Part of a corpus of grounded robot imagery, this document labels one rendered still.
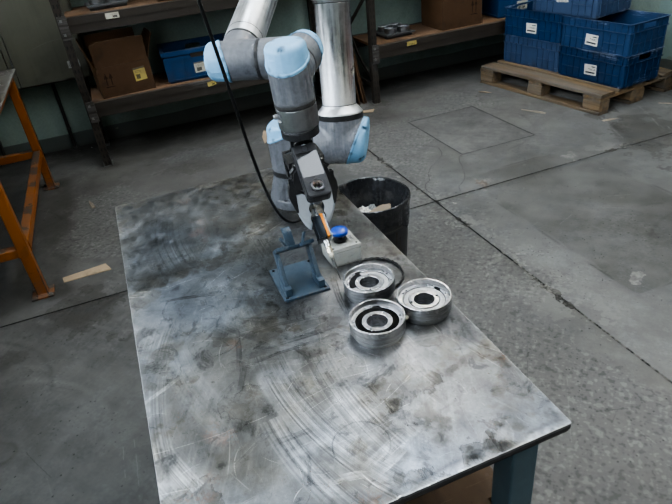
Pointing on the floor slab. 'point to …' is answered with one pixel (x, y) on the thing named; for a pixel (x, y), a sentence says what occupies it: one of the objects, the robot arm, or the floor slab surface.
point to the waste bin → (392, 190)
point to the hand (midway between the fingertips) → (319, 223)
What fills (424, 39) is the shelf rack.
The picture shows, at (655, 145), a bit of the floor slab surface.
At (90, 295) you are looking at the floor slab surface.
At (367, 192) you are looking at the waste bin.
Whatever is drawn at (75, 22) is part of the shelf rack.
